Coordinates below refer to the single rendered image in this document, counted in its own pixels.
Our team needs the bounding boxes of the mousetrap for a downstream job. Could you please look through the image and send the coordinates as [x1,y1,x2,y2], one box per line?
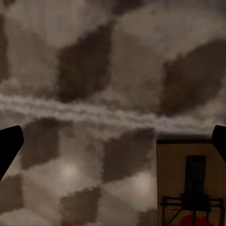
[156,139,226,226]

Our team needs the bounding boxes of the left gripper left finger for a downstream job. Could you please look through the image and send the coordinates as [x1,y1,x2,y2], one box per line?
[0,125,24,181]

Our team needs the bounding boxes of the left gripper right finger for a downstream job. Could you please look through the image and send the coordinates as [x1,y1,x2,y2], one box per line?
[211,125,226,162]

